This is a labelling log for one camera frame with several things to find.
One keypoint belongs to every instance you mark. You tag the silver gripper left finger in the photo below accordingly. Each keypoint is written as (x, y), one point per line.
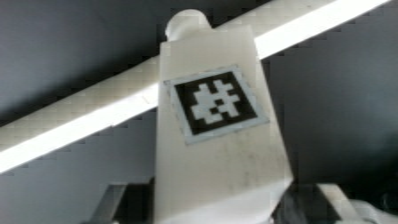
(126, 206)

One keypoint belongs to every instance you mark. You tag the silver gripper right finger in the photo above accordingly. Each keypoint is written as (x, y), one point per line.
(318, 205)

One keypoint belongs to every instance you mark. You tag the white stool leg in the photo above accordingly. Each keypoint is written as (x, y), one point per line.
(223, 170)

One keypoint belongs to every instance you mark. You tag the white U-shaped fence frame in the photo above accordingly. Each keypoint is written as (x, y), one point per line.
(287, 21)

